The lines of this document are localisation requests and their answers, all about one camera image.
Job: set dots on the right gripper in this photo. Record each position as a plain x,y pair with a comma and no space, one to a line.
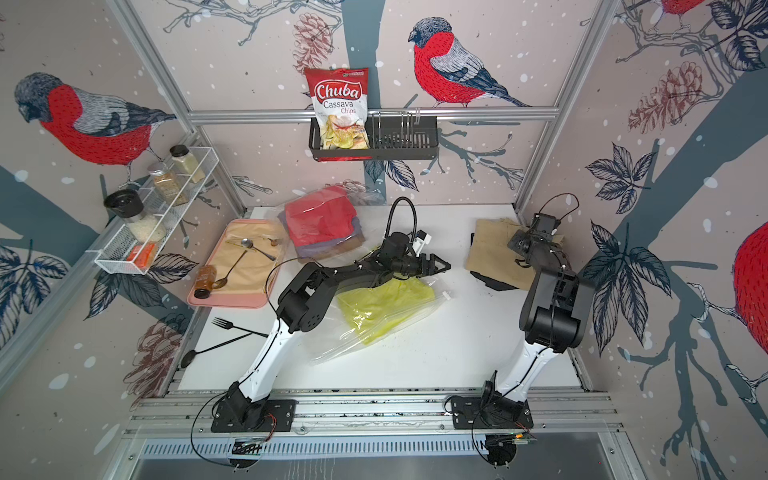
519,237

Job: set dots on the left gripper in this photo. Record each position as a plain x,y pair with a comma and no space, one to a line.
430,266

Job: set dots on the tan garment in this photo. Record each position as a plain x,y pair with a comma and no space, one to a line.
498,233

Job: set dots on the black trousers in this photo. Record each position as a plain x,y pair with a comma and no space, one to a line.
486,265

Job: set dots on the clear plastic vacuum bag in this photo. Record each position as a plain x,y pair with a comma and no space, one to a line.
333,337

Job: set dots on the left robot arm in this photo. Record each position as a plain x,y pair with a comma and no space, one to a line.
301,307

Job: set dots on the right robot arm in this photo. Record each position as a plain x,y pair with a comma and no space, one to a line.
553,317

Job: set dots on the Chuba cassava chips bag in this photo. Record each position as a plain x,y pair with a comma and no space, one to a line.
340,102

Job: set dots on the yellow green garment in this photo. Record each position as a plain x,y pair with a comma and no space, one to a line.
373,313

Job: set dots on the red folded garment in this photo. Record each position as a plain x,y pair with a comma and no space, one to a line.
321,216

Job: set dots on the pink tray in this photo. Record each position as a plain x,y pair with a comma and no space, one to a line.
252,301

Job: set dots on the tan cloth on tray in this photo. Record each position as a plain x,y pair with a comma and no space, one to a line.
250,275

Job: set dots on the metal spoon on tray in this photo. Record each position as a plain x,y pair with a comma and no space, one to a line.
249,245

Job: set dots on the brown spoon on tray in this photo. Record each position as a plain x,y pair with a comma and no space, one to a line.
222,282

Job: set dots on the black plastic fork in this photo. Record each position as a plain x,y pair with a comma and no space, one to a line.
228,325

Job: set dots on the amber bottle on tray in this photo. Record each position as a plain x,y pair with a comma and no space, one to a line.
204,281

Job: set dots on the spice jar rear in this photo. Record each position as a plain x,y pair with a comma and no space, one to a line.
187,163

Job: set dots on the black plastic spoon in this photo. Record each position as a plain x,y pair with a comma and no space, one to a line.
191,355

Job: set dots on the spice jar middle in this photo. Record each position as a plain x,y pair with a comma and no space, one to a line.
166,184

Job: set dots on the small orange box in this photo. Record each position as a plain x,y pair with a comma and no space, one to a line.
142,255

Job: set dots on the black lid spice jar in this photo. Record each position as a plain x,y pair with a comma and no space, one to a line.
127,205

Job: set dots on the black wire basket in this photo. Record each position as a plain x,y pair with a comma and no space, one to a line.
405,137

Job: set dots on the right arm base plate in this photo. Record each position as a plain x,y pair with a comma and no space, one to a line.
469,413

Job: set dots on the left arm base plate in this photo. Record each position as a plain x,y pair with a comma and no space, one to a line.
276,415

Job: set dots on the white wire shelf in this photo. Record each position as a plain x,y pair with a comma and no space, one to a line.
111,256

